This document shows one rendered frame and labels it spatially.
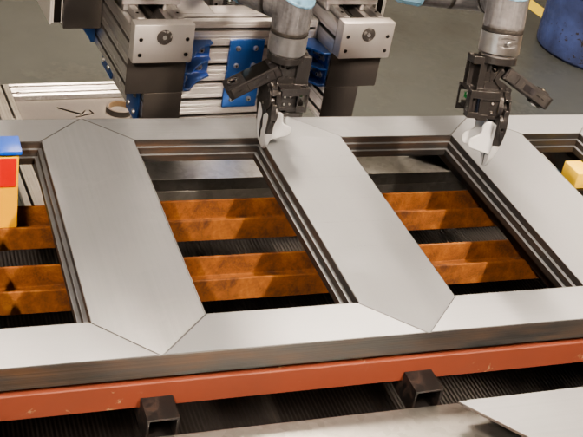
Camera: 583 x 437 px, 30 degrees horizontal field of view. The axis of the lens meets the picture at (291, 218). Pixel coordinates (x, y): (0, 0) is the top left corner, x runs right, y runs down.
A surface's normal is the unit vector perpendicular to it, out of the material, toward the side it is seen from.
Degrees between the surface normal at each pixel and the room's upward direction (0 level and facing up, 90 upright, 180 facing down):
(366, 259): 0
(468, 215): 90
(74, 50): 0
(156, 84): 90
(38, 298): 90
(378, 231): 0
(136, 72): 90
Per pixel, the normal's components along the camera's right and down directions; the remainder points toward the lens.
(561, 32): -0.84, 0.16
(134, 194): 0.16, -0.84
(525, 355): 0.31, 0.54
